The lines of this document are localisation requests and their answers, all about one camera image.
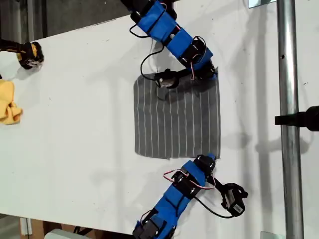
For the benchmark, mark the grey striped towel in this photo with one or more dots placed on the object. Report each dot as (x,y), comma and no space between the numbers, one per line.
(174,124)

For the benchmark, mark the black clamp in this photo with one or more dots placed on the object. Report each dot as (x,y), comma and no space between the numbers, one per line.
(299,119)

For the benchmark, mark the white box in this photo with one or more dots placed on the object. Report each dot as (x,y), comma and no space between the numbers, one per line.
(59,234)

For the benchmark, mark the white table leg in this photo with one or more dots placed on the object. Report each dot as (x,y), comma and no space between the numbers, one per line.
(26,226)

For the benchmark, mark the yellow cloth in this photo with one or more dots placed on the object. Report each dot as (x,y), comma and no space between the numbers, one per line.
(7,102)

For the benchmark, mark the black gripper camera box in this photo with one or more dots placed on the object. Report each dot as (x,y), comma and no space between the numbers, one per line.
(165,79)
(234,199)

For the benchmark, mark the steel post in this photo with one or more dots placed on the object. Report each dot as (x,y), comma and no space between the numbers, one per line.
(289,174)

